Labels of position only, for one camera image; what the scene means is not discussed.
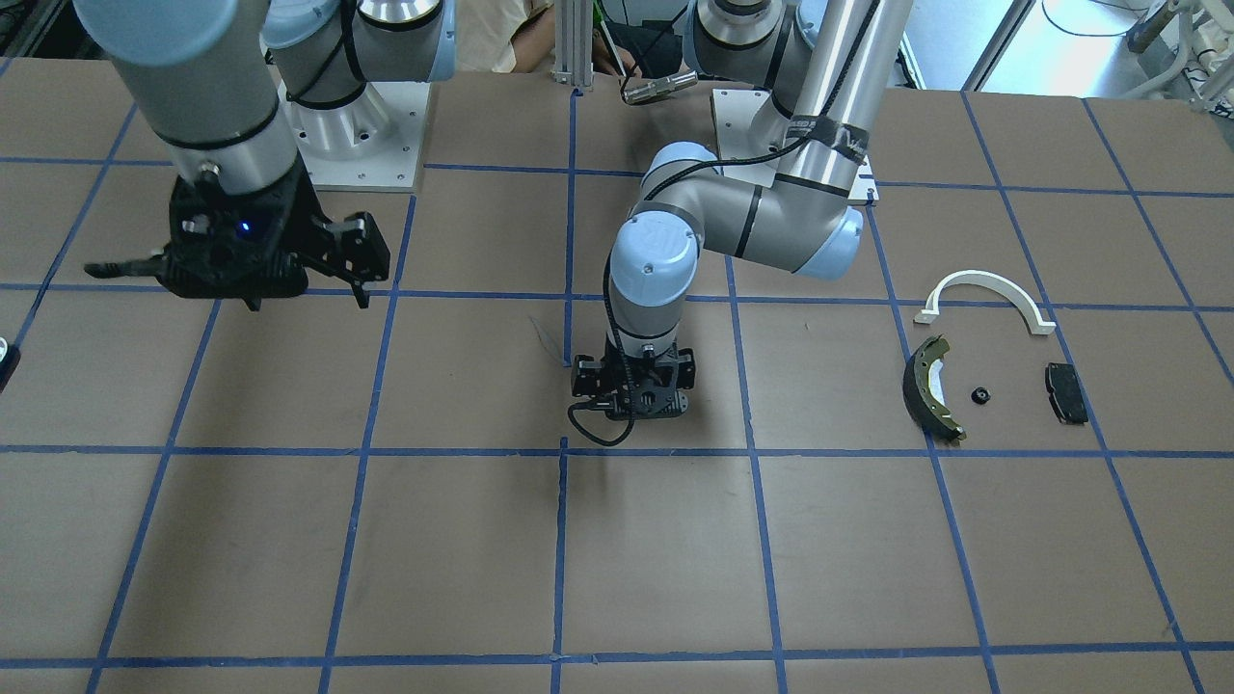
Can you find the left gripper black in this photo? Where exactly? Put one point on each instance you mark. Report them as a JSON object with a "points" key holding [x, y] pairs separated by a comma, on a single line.
{"points": [[585, 376]]}

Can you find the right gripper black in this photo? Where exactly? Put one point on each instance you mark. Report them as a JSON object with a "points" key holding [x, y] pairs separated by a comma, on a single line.
{"points": [[349, 247]]}

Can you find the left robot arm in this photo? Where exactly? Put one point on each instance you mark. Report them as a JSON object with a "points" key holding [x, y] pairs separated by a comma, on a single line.
{"points": [[782, 200]]}

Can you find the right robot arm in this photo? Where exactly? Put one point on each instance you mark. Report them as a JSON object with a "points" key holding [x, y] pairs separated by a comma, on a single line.
{"points": [[251, 97]]}

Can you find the dark brake shoe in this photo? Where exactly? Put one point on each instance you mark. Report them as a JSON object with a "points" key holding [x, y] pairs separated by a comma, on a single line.
{"points": [[923, 393]]}

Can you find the silver metal cylinder tool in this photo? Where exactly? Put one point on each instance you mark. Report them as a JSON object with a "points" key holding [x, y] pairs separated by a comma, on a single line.
{"points": [[658, 89]]}

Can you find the seated man beige shirt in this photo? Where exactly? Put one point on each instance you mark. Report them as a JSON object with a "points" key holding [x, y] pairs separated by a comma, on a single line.
{"points": [[505, 36]]}

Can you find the black brake pad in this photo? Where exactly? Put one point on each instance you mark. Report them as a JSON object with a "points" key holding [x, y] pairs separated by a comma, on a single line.
{"points": [[1065, 393]]}

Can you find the aluminium frame post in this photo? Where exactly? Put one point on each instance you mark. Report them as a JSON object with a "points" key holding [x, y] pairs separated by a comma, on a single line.
{"points": [[574, 23]]}

